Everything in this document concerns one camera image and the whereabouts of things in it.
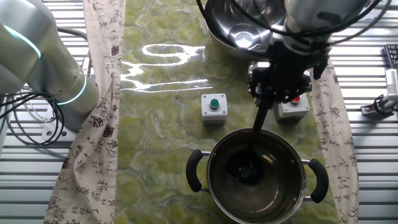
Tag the beige calligraphy cloth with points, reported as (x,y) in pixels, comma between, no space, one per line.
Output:
(93,155)
(339,174)

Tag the green marble pattern mat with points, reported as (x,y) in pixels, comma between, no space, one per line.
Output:
(161,140)

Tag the stainless steel bowl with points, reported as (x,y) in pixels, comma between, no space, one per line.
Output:
(236,18)

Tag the black keyboard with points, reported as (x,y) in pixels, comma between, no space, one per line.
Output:
(392,56)

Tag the black ladle with red tip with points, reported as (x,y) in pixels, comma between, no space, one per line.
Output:
(245,171)

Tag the red push button box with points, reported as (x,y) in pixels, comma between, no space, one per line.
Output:
(295,110)

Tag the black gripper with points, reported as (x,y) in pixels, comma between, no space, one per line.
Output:
(283,68)

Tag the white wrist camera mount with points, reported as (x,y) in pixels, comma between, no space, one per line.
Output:
(259,64)

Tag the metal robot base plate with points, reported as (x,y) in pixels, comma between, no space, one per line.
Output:
(56,135)

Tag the green push button box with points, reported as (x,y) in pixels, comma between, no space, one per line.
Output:
(214,116)

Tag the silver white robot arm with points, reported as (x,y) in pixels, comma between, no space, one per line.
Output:
(311,12)

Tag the aluminium frame beam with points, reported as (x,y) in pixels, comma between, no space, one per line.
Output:
(392,82)

